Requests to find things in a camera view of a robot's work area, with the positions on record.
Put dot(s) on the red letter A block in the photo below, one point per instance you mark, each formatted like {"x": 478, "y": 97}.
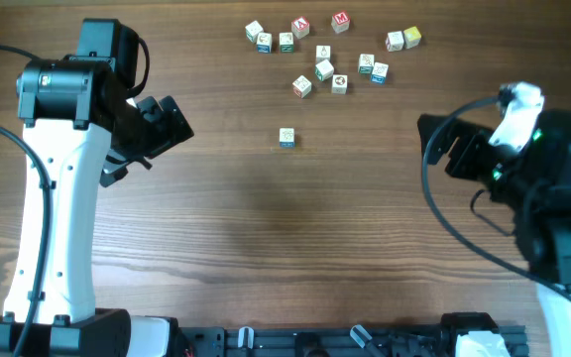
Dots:
{"x": 300, "y": 27}

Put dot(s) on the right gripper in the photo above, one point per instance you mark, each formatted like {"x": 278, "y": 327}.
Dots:
{"x": 468, "y": 161}

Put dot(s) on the red-edged block far right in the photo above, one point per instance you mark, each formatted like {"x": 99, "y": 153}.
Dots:
{"x": 394, "y": 41}

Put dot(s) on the red-edged block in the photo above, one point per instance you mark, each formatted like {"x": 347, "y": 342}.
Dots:
{"x": 301, "y": 86}
{"x": 394, "y": 41}

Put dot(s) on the green-edged block upper row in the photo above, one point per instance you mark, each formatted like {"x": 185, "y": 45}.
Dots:
{"x": 286, "y": 42}

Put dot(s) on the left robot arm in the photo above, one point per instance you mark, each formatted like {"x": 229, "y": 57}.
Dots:
{"x": 85, "y": 122}

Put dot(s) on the red-edged block lower left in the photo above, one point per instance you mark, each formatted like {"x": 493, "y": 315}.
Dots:
{"x": 301, "y": 86}

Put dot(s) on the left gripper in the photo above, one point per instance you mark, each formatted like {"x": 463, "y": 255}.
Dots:
{"x": 165, "y": 125}

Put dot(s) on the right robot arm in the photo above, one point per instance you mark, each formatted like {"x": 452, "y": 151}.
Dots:
{"x": 536, "y": 184}

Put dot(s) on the red circle picture block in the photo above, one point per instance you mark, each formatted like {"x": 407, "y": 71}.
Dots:
{"x": 339, "y": 84}

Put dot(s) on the yellow letter S block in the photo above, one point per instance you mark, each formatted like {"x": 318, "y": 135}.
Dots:
{"x": 412, "y": 37}

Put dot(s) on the blue-edged paw block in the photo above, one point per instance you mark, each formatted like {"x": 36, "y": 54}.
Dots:
{"x": 287, "y": 138}

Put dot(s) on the plain wooden block centre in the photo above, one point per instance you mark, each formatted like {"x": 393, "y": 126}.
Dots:
{"x": 322, "y": 53}

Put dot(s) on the red letter M block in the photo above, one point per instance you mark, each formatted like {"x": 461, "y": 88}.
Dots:
{"x": 340, "y": 22}

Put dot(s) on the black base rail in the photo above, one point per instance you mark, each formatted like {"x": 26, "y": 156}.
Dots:
{"x": 399, "y": 340}

